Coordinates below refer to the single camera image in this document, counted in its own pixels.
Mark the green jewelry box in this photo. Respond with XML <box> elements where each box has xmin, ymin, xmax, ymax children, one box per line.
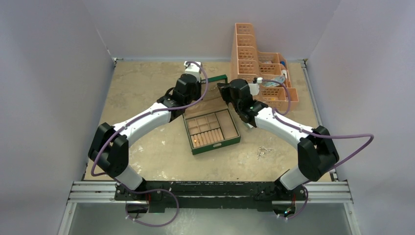
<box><xmin>183</xmin><ymin>75</ymin><xmax>241</xmax><ymax>155</ymax></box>

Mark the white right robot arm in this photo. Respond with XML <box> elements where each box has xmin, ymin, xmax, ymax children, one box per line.
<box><xmin>217</xmin><ymin>79</ymin><xmax>339</xmax><ymax>199</ymax></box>

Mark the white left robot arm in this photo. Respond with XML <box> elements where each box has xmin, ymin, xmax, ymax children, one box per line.
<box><xmin>88</xmin><ymin>73</ymin><xmax>202</xmax><ymax>200</ymax></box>

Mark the orange plastic organizer rack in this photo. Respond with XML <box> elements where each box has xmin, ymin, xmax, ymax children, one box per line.
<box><xmin>230</xmin><ymin>23</ymin><xmax>299</xmax><ymax>112</ymax></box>

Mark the clear tape roll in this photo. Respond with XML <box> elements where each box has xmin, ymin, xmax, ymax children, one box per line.
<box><xmin>262</xmin><ymin>75</ymin><xmax>286</xmax><ymax>87</ymax></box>

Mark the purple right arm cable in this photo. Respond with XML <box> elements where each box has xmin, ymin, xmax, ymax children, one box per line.
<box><xmin>261</xmin><ymin>79</ymin><xmax>375</xmax><ymax>177</ymax></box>

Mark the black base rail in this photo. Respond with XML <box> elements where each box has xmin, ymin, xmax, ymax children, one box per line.
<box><xmin>115</xmin><ymin>181</ymin><xmax>306</xmax><ymax>214</ymax></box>

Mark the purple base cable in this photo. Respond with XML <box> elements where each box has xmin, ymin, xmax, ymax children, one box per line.
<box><xmin>125</xmin><ymin>190</ymin><xmax>180</xmax><ymax>228</ymax></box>

